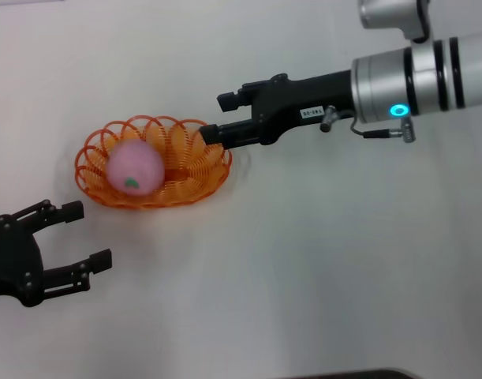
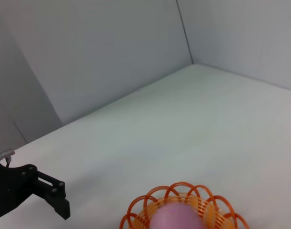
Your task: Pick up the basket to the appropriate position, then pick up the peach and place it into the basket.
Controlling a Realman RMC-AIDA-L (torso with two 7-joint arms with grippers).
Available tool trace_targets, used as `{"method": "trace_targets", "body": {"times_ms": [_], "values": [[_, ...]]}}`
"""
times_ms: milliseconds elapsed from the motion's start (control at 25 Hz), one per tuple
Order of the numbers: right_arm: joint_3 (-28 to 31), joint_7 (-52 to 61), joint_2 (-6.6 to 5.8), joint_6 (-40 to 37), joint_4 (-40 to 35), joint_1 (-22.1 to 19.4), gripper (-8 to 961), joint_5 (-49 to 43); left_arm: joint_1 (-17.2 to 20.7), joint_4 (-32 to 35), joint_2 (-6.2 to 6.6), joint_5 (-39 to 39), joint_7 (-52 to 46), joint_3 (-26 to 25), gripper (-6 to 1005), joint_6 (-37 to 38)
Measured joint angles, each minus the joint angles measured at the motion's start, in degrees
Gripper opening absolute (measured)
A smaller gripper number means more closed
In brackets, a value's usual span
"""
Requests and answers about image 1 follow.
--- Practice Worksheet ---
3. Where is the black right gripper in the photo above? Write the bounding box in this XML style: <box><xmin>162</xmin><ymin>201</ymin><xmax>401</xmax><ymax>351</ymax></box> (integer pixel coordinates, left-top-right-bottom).
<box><xmin>199</xmin><ymin>69</ymin><xmax>357</xmax><ymax>151</ymax></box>

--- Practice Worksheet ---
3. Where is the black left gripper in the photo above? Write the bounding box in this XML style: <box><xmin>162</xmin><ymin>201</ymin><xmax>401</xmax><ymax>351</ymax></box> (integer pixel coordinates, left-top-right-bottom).
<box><xmin>0</xmin><ymin>200</ymin><xmax>114</xmax><ymax>309</ymax></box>

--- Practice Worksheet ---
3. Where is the orange woven plastic basket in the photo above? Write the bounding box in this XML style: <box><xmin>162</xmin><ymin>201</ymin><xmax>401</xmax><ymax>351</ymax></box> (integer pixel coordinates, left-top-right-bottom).
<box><xmin>74</xmin><ymin>114</ymin><xmax>233</xmax><ymax>210</ymax></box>

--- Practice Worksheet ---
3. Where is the pink plush peach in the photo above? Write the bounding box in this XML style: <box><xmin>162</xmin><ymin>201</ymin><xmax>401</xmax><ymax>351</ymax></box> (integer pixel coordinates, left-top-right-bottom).
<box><xmin>106</xmin><ymin>141</ymin><xmax>166</xmax><ymax>197</ymax></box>

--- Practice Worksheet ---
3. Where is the black robot torso edge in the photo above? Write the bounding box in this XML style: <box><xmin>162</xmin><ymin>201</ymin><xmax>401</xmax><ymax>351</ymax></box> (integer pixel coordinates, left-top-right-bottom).
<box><xmin>299</xmin><ymin>369</ymin><xmax>417</xmax><ymax>379</ymax></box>

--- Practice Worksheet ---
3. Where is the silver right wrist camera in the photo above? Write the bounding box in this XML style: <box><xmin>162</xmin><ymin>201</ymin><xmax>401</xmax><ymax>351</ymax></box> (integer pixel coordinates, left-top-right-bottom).
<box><xmin>357</xmin><ymin>0</ymin><xmax>432</xmax><ymax>43</ymax></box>

